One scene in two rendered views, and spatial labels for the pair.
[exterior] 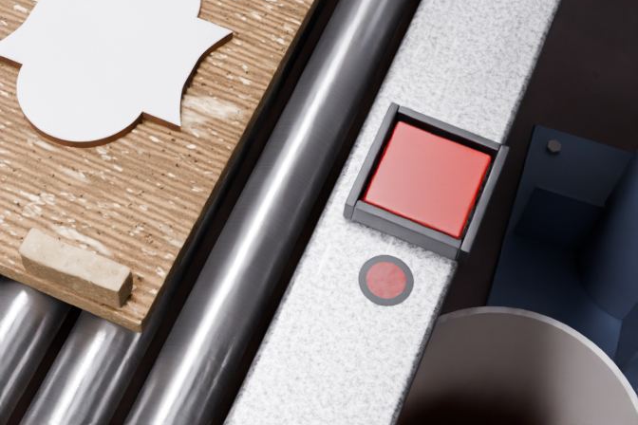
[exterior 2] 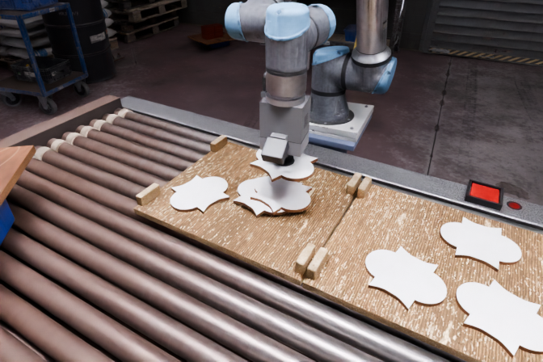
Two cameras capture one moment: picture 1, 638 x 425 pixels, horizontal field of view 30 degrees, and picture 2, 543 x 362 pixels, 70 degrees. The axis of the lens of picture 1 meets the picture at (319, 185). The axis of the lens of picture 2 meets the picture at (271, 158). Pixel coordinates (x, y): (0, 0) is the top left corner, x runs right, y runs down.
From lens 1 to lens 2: 1.01 m
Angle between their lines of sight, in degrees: 55
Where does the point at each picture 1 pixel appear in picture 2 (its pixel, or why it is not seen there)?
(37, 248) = not seen: outside the picture
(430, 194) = (490, 192)
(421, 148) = (477, 192)
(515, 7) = (418, 178)
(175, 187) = (519, 233)
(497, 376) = not seen: hidden behind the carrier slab
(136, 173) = (519, 240)
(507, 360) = not seen: hidden behind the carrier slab
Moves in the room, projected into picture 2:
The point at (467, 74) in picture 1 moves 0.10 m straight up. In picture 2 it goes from (444, 187) to (454, 152)
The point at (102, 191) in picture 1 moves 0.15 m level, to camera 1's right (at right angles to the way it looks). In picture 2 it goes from (529, 247) to (510, 200)
